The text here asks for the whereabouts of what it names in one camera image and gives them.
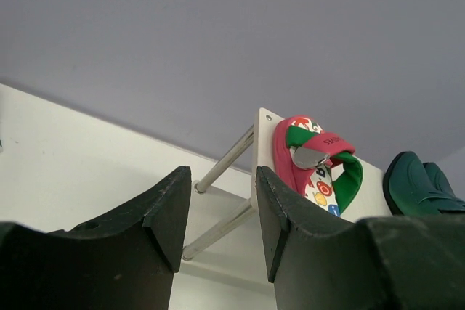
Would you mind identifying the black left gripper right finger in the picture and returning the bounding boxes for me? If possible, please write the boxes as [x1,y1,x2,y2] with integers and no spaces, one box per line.
[256,166,464,309]

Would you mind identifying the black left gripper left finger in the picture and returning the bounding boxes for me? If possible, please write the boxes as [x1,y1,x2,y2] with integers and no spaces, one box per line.
[1,166,192,309]

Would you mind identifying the green loafer shoe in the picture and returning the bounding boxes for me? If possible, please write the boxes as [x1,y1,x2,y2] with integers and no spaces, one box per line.
[423,162,464,214]
[382,151,440,216]

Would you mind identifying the white two-tier shoe shelf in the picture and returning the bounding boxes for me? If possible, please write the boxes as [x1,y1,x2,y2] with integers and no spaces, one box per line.
[182,107,391,261]

